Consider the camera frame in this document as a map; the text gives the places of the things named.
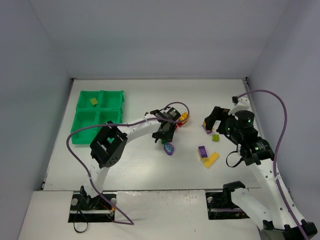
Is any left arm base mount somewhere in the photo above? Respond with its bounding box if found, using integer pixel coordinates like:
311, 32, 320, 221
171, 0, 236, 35
68, 192, 115, 223

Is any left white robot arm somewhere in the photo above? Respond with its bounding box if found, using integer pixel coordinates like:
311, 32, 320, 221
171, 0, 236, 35
80, 107, 181, 210

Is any orange lego brick centre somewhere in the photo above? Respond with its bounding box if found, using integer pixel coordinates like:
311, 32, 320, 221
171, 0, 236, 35
178, 112, 190, 124

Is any pale yellow-green lego brick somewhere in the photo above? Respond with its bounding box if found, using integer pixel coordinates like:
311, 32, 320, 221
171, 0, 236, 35
90, 97, 98, 106

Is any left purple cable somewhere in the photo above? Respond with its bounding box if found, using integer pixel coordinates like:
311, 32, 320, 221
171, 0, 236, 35
65, 101, 190, 226

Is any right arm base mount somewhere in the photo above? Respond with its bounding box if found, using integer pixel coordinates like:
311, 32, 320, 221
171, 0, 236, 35
205, 191, 249, 220

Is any yellow flat lego plate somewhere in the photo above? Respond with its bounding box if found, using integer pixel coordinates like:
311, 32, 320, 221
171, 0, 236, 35
203, 152, 220, 169

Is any purple cable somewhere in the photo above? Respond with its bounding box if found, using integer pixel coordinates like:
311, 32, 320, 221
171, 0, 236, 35
236, 89, 311, 240
65, 101, 190, 226

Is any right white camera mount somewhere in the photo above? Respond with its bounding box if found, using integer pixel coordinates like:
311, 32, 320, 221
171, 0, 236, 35
228, 96, 251, 116

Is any purple lego brick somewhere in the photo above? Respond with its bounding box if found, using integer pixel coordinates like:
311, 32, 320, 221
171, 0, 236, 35
197, 145, 208, 161

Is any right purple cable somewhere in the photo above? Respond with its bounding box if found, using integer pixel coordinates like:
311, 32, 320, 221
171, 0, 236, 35
236, 89, 311, 240

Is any green four-compartment sorting tray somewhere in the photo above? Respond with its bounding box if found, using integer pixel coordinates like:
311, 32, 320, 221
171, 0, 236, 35
70, 90, 125, 133

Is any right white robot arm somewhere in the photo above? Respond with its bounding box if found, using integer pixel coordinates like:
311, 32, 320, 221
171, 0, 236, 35
204, 106, 318, 240

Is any lime green square lego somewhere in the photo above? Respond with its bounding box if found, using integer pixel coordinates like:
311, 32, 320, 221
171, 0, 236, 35
212, 134, 220, 142

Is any purple flower lego piece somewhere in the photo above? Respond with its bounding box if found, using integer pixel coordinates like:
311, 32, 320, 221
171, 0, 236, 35
163, 142, 175, 156

